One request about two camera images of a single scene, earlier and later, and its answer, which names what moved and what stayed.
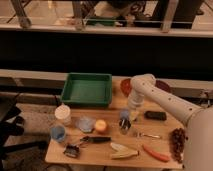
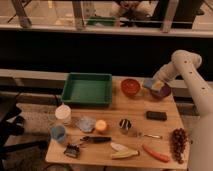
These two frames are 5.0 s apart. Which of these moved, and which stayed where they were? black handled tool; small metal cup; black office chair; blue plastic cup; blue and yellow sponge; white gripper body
Moved: blue and yellow sponge; white gripper body
Stayed: black office chair; blue plastic cup; black handled tool; small metal cup
